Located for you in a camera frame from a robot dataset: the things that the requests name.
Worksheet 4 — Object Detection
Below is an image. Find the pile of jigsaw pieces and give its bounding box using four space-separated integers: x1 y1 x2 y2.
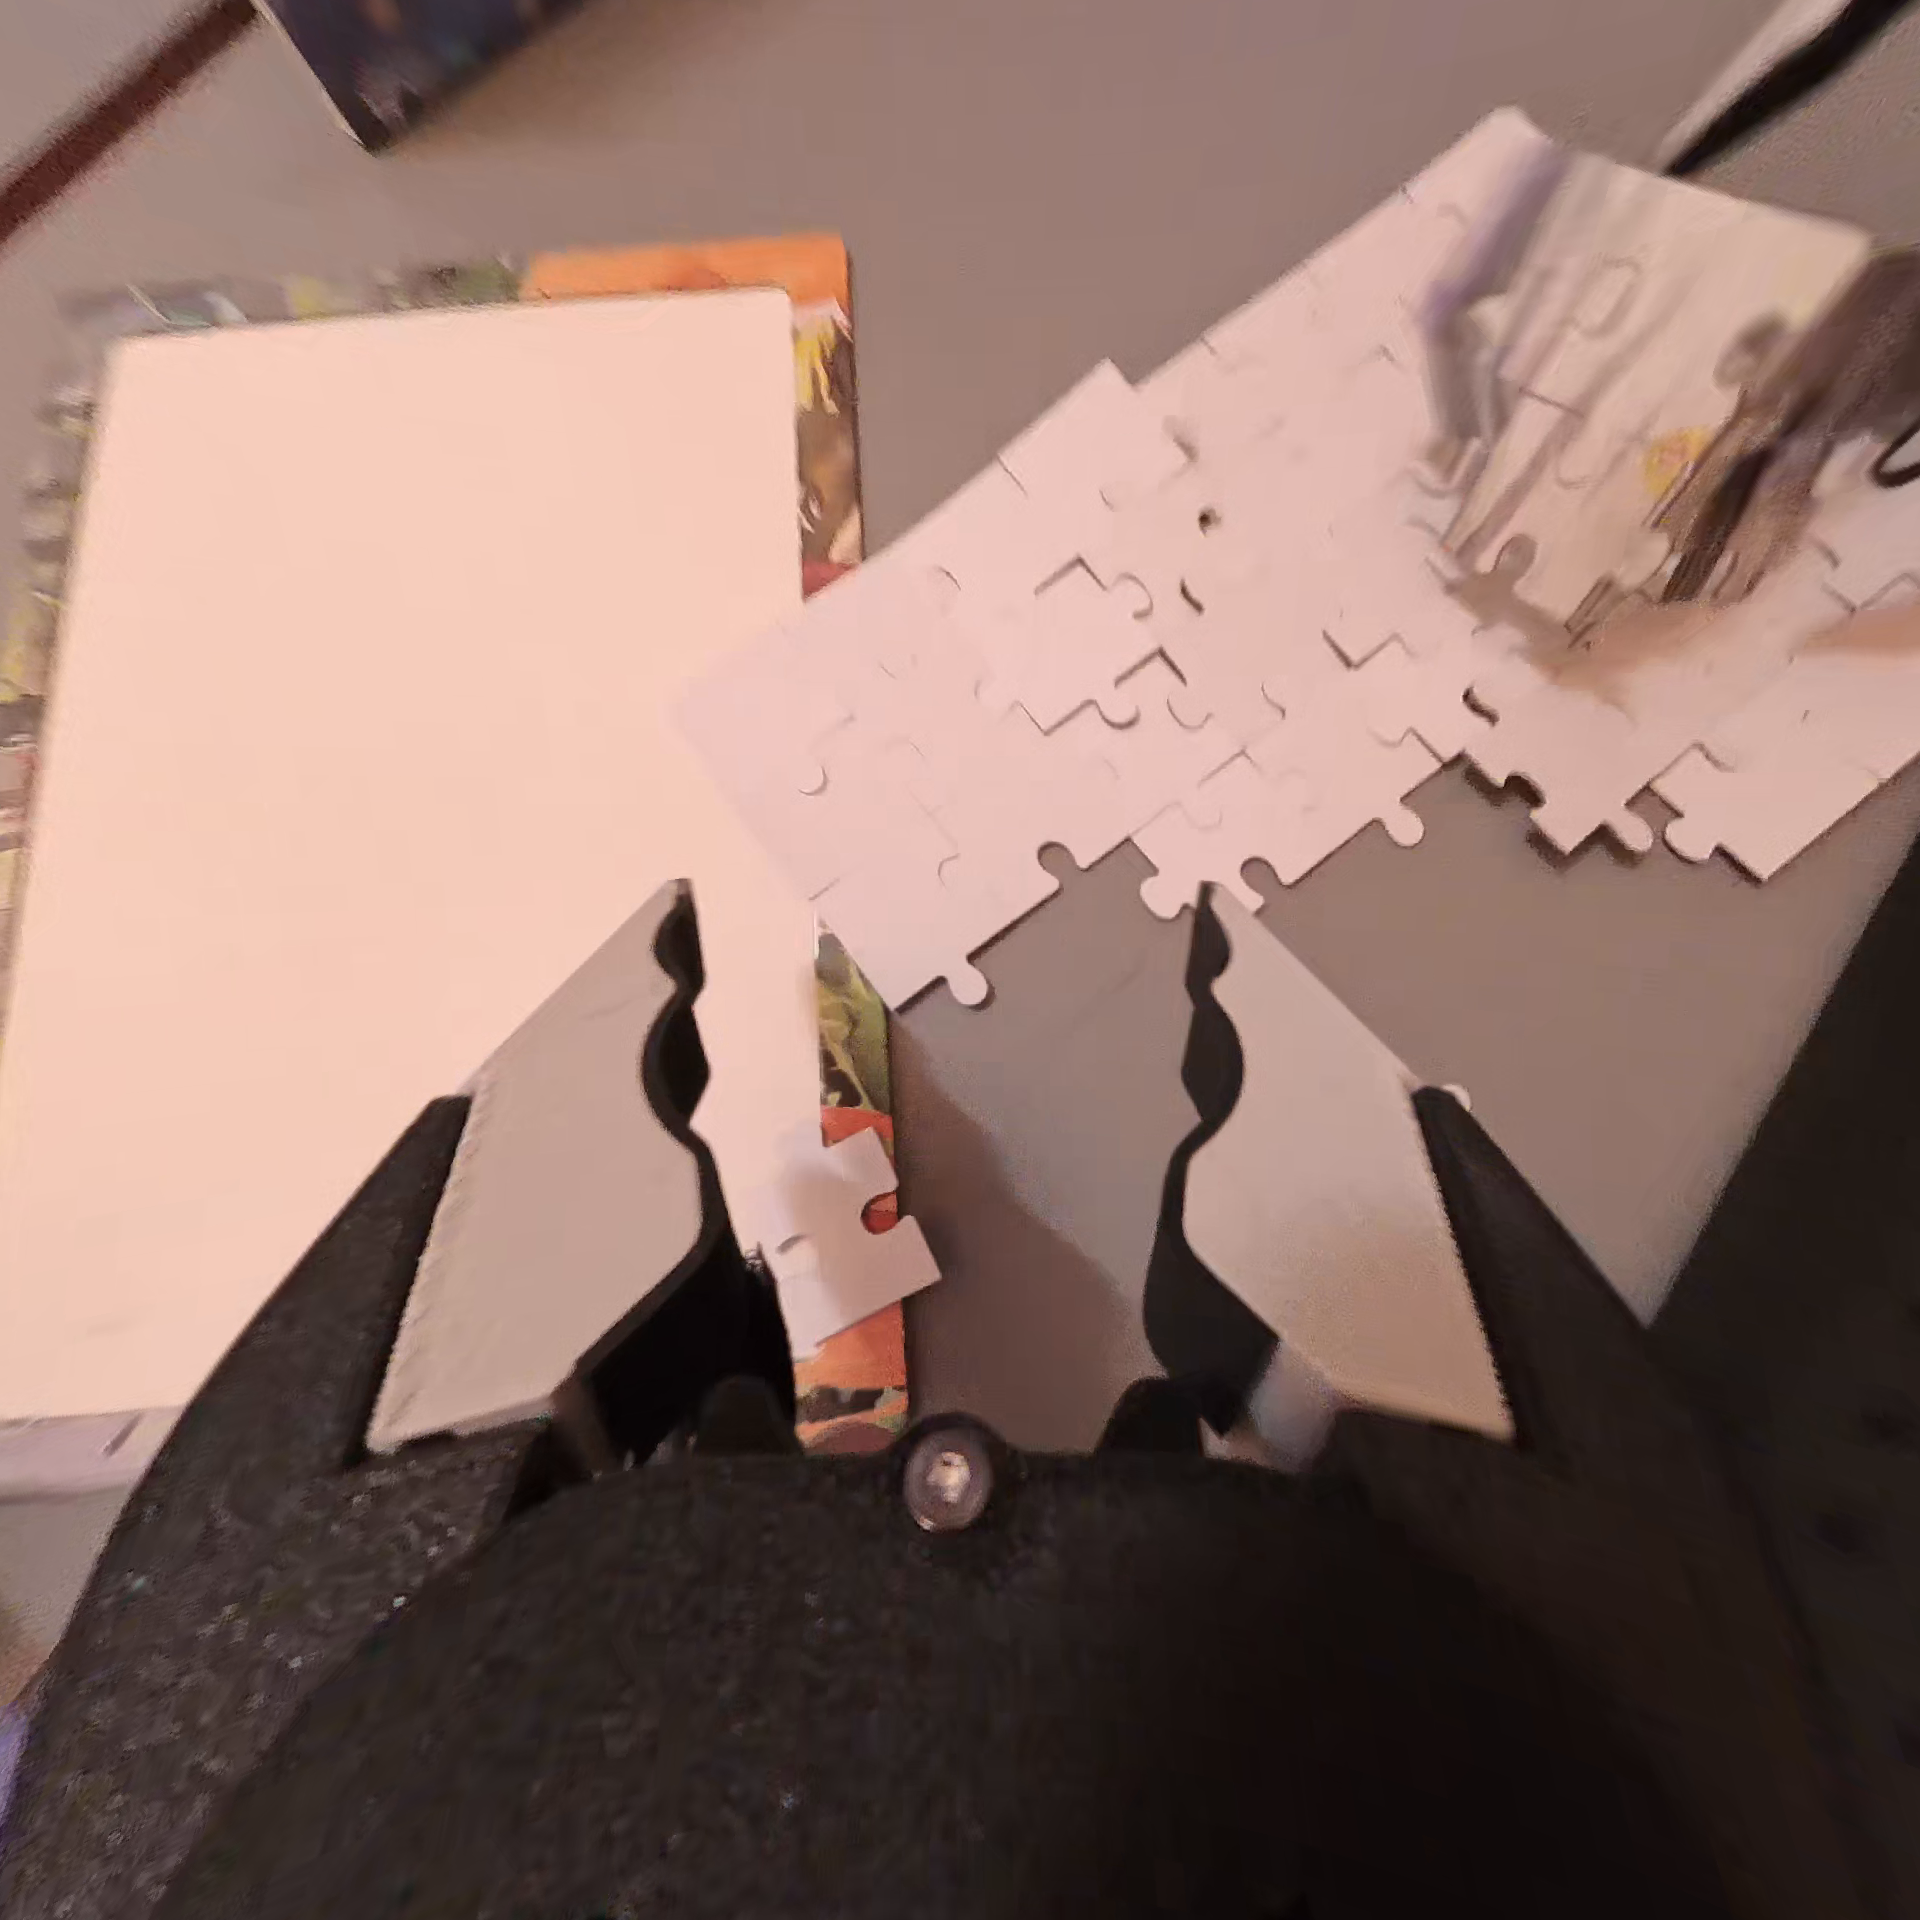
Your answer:
675 105 1920 1009

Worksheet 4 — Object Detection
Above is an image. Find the black perforated fabric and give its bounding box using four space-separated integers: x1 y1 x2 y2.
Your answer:
1650 901 1920 1920

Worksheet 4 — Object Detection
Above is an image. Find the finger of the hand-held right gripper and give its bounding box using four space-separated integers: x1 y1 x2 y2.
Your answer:
1655 0 1864 176
1656 246 1920 607

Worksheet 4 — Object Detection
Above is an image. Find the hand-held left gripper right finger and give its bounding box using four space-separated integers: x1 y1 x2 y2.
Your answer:
1143 881 1518 1441

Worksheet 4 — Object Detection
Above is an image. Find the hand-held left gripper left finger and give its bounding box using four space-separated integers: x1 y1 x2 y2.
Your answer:
363 881 755 1452

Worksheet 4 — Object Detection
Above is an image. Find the colourful printed puzzle box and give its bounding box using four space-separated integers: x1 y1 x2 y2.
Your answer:
255 0 587 153

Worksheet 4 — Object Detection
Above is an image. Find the white-backed jigsaw piece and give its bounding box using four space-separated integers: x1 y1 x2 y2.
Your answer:
757 1125 944 1353

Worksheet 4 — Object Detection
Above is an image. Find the grey desk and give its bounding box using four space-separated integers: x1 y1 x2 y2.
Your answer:
0 0 1920 1653

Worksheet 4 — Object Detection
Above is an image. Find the animal jigsaw puzzle board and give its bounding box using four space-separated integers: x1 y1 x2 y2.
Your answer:
0 231 916 1502

